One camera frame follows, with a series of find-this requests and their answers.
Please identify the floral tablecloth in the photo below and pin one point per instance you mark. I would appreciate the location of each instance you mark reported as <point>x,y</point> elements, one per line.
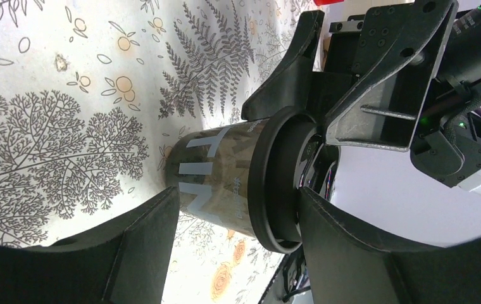
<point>94,94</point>

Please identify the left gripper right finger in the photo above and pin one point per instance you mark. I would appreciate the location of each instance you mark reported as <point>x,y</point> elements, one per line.
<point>352,261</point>

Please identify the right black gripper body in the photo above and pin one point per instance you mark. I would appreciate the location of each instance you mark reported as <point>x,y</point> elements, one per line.
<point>374,63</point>

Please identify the red cup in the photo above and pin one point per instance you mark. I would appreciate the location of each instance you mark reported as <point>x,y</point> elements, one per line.
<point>326,2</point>

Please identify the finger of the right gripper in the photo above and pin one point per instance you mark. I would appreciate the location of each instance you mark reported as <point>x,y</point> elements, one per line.
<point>290,82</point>
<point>387,75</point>

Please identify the black cup lid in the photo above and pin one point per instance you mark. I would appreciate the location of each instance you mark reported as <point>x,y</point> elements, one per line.
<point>289,154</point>

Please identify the black coffee cup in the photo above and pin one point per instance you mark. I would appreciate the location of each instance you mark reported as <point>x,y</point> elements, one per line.
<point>210,168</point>

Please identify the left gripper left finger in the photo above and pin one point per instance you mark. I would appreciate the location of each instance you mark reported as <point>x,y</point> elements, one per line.
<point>123,260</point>

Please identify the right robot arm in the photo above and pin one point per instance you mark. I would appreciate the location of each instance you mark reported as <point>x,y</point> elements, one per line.
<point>402,76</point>

